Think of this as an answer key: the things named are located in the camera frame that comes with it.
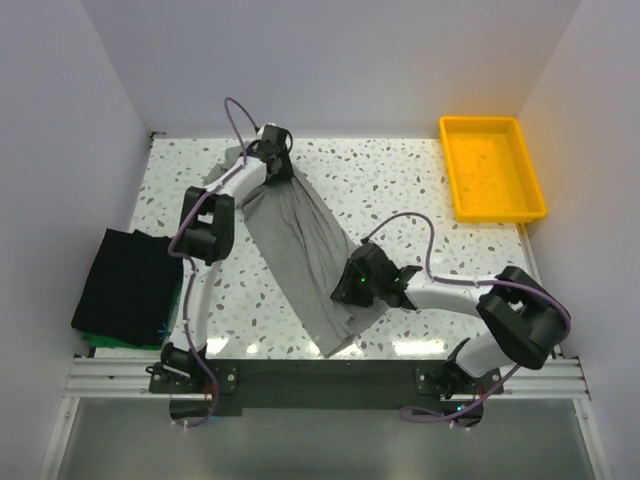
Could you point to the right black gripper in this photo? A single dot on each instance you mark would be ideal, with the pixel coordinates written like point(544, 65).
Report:
point(346, 292)

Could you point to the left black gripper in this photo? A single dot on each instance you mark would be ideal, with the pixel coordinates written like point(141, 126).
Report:
point(287, 172)

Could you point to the grey t shirt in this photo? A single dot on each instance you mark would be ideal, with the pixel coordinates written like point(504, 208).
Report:
point(306, 250)

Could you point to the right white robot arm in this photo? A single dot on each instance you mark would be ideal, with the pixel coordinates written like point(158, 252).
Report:
point(524, 322)

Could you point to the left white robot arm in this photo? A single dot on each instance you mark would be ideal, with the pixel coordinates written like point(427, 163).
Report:
point(206, 236)

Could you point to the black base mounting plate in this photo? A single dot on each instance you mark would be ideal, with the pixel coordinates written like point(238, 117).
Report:
point(314, 384)

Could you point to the yellow plastic bin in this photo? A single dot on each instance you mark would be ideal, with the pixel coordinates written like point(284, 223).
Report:
point(491, 176)

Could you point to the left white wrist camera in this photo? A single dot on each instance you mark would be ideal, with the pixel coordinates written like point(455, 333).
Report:
point(264, 127)

